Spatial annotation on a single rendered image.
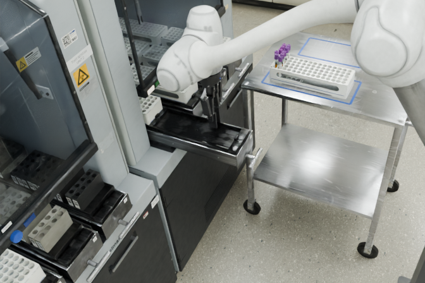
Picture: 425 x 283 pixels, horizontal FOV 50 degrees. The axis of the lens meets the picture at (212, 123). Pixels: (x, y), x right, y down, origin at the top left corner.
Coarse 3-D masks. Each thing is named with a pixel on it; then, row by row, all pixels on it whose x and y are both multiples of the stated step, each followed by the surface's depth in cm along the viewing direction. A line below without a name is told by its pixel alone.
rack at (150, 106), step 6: (150, 96) 165; (144, 102) 163; (150, 102) 162; (156, 102) 162; (144, 108) 160; (150, 108) 160; (156, 108) 163; (162, 108) 167; (144, 114) 158; (150, 114) 160; (144, 120) 160; (150, 120) 161
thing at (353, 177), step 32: (256, 64) 182; (352, 64) 177; (288, 96) 166; (320, 96) 164; (352, 96) 162; (384, 96) 161; (288, 128) 231; (288, 160) 215; (320, 160) 213; (352, 160) 211; (384, 160) 210; (320, 192) 199; (352, 192) 198; (384, 192) 173
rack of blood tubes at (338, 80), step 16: (272, 64) 171; (288, 64) 171; (304, 64) 170; (320, 64) 169; (272, 80) 173; (288, 80) 169; (304, 80) 171; (320, 80) 162; (336, 80) 160; (352, 80) 163; (336, 96) 162
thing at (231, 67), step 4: (240, 60) 197; (228, 64) 186; (232, 64) 189; (236, 64) 193; (248, 64) 195; (228, 68) 187; (232, 68) 190; (236, 68) 193; (240, 68) 193; (244, 68) 192; (228, 72) 188; (232, 72) 192; (240, 72) 191; (228, 76) 189; (240, 76) 189
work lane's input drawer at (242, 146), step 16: (160, 112) 165; (176, 112) 166; (160, 128) 159; (176, 128) 160; (192, 128) 159; (208, 128) 159; (224, 128) 158; (240, 128) 155; (176, 144) 158; (192, 144) 153; (208, 144) 151; (224, 144) 152; (240, 144) 149; (224, 160) 151; (240, 160) 152; (256, 160) 153
